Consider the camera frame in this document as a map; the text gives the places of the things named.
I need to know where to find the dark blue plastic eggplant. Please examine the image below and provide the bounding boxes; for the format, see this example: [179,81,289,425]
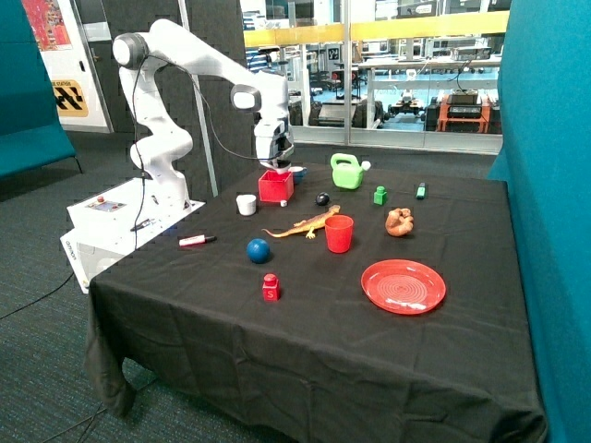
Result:
[315,192,331,207]

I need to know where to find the teal sofa bench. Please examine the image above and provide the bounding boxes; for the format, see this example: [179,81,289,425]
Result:
[0,1,77,178]

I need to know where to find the red square pot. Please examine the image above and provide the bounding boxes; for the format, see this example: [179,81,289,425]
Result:
[258,170,295,203]

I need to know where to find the brown toy monkey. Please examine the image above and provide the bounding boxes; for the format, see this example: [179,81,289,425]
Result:
[385,208,414,237]

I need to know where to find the red round plate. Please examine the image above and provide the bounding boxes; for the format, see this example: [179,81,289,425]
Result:
[361,259,447,316]

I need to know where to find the green toy block bottle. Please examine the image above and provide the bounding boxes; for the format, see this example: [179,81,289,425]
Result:
[373,186,387,206]

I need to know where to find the teal partition panel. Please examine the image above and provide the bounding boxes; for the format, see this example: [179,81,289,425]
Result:
[489,1,590,442]

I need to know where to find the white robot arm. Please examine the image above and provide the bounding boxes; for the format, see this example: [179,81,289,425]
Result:
[113,18,294,210]

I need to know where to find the yellow orange toy lizard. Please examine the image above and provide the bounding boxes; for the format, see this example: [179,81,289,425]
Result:
[262,205,341,239]

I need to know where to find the red salt shaker block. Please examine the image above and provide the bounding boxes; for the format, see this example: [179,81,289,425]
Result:
[262,273,281,302]

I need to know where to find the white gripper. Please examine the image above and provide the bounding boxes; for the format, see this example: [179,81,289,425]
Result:
[254,120,295,162]

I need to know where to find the blue ball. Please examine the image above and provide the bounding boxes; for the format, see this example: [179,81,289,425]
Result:
[247,238,271,264]

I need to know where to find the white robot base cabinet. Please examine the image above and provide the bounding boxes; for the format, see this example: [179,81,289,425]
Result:
[61,178,203,293]

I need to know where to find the black marker on cabinet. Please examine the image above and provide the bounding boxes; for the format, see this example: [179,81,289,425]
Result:
[130,219,155,233]

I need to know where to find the green highlighter marker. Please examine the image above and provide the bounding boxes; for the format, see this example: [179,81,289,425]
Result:
[416,182,427,200]

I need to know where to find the red white marker pen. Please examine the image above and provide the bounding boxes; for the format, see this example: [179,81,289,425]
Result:
[178,234,217,247]

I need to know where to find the red plastic cup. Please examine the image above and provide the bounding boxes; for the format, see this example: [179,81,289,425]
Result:
[325,215,354,254]

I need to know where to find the black white board eraser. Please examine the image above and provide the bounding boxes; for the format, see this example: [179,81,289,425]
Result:
[260,161,292,174]

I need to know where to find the blue white cup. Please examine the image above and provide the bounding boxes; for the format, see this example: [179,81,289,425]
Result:
[289,166,308,186]

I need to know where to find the white plastic cup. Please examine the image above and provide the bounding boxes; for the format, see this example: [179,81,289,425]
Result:
[235,194,257,217]

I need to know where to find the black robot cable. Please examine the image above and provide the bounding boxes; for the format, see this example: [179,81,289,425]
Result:
[130,54,273,253]

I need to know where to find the green toy watering can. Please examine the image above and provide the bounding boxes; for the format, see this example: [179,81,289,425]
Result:
[331,153,371,190]

